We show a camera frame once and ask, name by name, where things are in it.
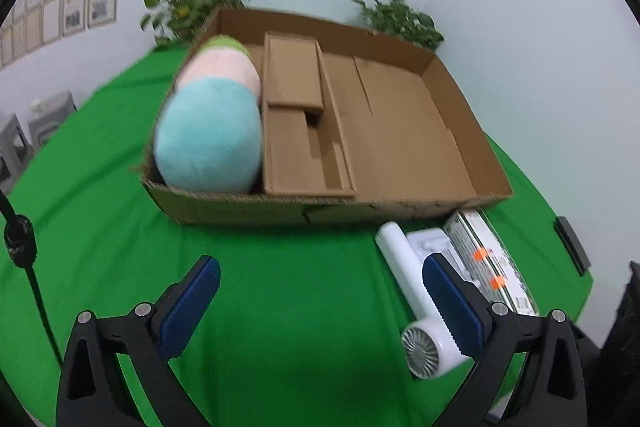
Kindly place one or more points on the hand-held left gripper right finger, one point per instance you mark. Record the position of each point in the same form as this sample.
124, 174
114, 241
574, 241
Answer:
450, 302

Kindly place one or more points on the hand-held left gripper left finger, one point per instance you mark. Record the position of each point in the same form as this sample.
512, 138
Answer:
192, 302

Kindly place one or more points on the white folding phone stand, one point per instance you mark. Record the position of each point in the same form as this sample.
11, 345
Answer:
430, 242

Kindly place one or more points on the white hair dryer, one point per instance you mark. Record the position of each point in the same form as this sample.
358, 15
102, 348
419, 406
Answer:
400, 257

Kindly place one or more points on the white green medicine box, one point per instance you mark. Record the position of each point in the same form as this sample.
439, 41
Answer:
480, 232

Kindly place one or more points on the cardboard box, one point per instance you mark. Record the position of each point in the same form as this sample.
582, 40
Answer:
400, 132

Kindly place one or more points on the green tablecloth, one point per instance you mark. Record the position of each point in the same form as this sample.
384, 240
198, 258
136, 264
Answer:
280, 282

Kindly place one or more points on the black table clip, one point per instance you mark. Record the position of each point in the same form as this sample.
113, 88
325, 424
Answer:
572, 244

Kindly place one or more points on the pastel striped plush pillow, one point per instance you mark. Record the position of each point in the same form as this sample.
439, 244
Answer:
210, 132

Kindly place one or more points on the dark object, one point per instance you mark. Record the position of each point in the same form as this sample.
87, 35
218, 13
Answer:
627, 307

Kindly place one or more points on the grey chair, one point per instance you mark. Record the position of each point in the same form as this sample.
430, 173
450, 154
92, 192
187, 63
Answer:
11, 147
52, 117

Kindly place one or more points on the small green potted plant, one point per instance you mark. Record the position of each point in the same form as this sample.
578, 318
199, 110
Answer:
400, 19

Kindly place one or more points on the bushy green potted plant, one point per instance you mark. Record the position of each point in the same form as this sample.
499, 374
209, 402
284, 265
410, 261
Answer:
195, 2

